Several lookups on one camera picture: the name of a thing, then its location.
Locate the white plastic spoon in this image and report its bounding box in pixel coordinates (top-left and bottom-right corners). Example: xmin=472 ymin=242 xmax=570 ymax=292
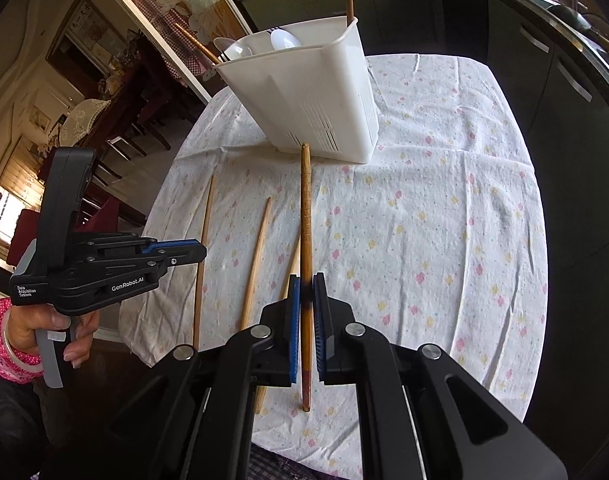
xmin=270 ymin=29 xmax=303 ymax=52

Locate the silver bangle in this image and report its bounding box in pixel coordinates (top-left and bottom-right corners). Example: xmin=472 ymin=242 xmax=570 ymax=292
xmin=4 ymin=324 xmax=41 ymax=376

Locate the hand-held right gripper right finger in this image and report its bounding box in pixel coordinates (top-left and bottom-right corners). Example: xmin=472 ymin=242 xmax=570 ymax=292
xmin=311 ymin=272 xmax=570 ymax=480

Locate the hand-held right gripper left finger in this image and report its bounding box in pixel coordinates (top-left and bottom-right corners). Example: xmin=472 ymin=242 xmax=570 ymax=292
xmin=59 ymin=274 xmax=302 ymax=480

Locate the white plastic utensil holder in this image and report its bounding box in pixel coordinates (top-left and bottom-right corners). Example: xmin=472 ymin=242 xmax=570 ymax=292
xmin=215 ymin=15 xmax=380 ymax=165

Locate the red checked apron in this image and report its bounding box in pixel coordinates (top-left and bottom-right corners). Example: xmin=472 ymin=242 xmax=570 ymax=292
xmin=127 ymin=0 xmax=210 ymax=78

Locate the person's left hand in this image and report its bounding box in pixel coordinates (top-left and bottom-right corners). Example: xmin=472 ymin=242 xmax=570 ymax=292
xmin=12 ymin=302 xmax=100 ymax=368

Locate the floral white tablecloth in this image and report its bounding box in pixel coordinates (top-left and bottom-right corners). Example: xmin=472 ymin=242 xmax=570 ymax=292
xmin=118 ymin=52 xmax=549 ymax=471

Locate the dark pan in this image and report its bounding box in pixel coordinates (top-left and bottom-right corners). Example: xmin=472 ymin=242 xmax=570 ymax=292
xmin=549 ymin=2 xmax=609 ymax=31

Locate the white lace food cover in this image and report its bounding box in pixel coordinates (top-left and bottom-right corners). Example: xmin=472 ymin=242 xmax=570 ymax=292
xmin=59 ymin=99 xmax=112 ymax=147

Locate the dark wooden dining chair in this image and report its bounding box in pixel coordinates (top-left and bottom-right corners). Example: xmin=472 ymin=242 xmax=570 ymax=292
xmin=87 ymin=55 xmax=172 ymax=186

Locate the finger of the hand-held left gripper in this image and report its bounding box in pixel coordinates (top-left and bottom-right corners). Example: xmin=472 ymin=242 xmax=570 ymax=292
xmin=79 ymin=234 xmax=208 ymax=261
xmin=64 ymin=253 xmax=208 ymax=277

